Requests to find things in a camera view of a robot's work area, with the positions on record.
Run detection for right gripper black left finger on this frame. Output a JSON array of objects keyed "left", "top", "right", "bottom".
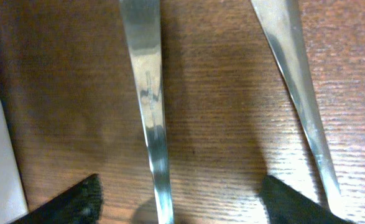
[{"left": 11, "top": 174, "right": 103, "bottom": 224}]

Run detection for steel tablespoon packed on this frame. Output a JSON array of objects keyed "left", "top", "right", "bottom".
[
  {"left": 119, "top": 0, "right": 175, "bottom": 223},
  {"left": 251, "top": 0, "right": 345, "bottom": 218}
]

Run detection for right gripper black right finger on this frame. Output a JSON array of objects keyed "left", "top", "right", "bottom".
[{"left": 259, "top": 175, "right": 350, "bottom": 224}]

